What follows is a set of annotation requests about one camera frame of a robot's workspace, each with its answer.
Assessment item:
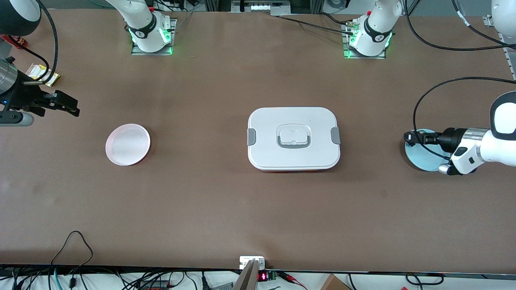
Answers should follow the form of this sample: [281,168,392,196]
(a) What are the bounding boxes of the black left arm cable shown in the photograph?
[403,0,516,162]

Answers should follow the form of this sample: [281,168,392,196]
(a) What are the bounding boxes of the brown cardboard box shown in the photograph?
[320,274,351,290]

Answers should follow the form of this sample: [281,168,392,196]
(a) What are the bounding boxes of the black cable to base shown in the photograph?
[278,14,356,35]

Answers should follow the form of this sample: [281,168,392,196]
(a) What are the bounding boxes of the yellow open carton box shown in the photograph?
[25,64,61,87]

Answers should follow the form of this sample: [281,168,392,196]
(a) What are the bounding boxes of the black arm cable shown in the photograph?
[22,0,60,84]
[403,0,516,162]

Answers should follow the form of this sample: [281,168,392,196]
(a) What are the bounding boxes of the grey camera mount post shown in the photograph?
[233,259,258,290]

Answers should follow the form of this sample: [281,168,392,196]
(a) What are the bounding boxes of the light blue round plate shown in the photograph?
[405,129,452,172]

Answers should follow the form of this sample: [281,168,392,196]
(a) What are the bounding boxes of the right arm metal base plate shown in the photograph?
[131,18,177,56]

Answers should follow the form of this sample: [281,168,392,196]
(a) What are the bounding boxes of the grey metal equipment rack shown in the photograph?
[231,0,291,16]

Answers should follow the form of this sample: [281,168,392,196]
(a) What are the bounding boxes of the black looped cable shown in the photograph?
[50,231,94,290]

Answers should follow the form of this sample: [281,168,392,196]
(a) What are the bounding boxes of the red black clip leads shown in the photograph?
[278,271,308,290]

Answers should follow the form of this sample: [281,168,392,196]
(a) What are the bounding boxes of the red drink can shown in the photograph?
[0,34,27,48]

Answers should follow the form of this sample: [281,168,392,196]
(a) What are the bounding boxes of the black coiled cable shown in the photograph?
[405,273,445,286]

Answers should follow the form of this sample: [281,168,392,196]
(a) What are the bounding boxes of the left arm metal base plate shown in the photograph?
[342,22,387,60]

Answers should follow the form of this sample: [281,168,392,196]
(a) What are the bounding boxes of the white lidded lunch box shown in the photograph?
[247,107,341,172]

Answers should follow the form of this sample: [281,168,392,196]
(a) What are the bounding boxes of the aluminium profile bracket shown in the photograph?
[483,14,516,81]

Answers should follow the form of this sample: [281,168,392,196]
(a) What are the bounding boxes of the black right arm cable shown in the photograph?
[22,0,60,84]

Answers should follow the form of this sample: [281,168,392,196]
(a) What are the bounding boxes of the small white device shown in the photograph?
[239,256,266,269]

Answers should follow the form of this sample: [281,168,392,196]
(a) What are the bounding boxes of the pink round plate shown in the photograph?
[106,124,151,166]

